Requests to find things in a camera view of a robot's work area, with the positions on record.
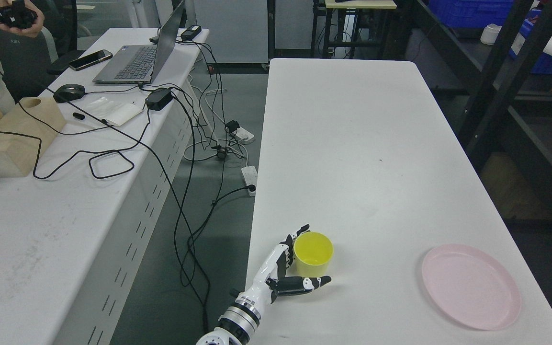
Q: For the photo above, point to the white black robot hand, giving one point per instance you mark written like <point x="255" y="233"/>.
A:
<point x="271" y="281"/>

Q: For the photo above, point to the yellow plastic cup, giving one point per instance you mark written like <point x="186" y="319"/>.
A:
<point x="313" y="252"/>

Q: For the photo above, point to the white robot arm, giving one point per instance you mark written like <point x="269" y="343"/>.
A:
<point x="236" y="325"/>

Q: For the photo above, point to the dark metal shelf rack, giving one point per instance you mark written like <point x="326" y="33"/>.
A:
<point x="491" y="121"/>

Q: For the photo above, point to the grey office chair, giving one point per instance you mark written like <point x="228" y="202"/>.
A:
<point x="25" y="62"/>

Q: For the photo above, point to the black computer mouse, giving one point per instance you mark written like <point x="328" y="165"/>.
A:
<point x="69" y="92"/>

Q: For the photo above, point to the black smartphone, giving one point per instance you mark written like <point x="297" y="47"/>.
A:
<point x="90" y="60"/>

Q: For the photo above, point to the grey open laptop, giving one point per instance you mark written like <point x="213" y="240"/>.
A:
<point x="140" y="64"/>

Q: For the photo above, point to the white power strip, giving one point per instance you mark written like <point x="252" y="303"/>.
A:
<point x="250" y="178"/>

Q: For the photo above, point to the white paper packet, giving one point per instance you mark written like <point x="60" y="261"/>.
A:
<point x="112" y="112"/>

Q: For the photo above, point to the light wooden block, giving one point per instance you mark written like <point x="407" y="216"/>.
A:
<point x="26" y="132"/>

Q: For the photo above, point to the black power adapter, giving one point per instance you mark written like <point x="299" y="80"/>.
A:
<point x="158" y="99"/>

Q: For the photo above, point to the white long table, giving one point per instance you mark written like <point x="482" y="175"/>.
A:
<point x="360" y="151"/>

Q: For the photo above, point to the pink plastic plate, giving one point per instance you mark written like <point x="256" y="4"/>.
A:
<point x="471" y="287"/>

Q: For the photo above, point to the white side desk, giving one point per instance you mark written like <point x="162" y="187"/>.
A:
<point x="71" y="245"/>

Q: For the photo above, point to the blue plastic crate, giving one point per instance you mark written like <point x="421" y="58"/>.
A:
<point x="470" y="13"/>

